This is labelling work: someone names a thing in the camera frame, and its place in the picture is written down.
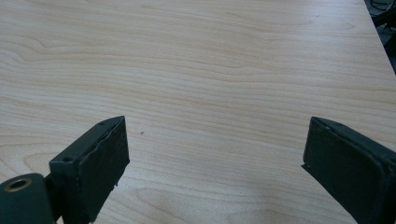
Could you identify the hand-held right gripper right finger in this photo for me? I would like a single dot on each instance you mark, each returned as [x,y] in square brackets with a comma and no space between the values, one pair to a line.
[348,174]

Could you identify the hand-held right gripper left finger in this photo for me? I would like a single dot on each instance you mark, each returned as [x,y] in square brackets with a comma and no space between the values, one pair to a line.
[90,168]

